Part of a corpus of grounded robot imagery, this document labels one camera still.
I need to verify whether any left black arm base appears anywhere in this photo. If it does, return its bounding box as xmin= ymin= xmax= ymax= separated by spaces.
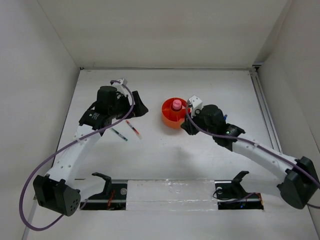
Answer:
xmin=79 ymin=172 xmax=128 ymax=211

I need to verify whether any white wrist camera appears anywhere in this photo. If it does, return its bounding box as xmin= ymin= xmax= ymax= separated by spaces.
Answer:
xmin=187 ymin=95 xmax=203 ymax=118
xmin=110 ymin=78 xmax=128 ymax=92

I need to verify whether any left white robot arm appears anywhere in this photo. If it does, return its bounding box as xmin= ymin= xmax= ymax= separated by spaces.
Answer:
xmin=33 ymin=86 xmax=149 ymax=217

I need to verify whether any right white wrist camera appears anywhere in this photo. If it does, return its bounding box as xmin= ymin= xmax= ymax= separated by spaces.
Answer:
xmin=187 ymin=95 xmax=203 ymax=118

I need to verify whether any pink capped glue bottle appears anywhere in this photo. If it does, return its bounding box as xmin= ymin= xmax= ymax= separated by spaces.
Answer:
xmin=171 ymin=99 xmax=183 ymax=111

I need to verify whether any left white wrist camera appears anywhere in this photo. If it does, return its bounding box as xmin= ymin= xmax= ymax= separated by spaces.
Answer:
xmin=110 ymin=78 xmax=128 ymax=92

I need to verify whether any orange capped red pen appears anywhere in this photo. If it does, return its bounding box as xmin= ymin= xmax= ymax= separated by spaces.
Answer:
xmin=125 ymin=120 xmax=142 ymax=139

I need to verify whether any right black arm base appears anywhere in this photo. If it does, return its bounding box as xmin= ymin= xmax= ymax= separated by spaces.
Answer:
xmin=212 ymin=171 xmax=264 ymax=211

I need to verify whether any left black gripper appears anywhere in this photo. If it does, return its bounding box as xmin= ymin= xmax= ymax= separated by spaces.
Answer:
xmin=109 ymin=91 xmax=148 ymax=120

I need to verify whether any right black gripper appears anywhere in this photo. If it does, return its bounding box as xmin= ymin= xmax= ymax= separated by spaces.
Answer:
xmin=180 ymin=107 xmax=216 ymax=136

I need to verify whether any green pen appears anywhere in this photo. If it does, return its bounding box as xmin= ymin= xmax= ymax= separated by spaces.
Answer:
xmin=111 ymin=127 xmax=128 ymax=142

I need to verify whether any orange round divided container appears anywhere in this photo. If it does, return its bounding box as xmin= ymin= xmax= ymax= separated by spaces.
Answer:
xmin=161 ymin=97 xmax=187 ymax=130

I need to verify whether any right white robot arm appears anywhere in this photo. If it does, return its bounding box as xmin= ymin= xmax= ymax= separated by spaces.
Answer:
xmin=180 ymin=100 xmax=320 ymax=209

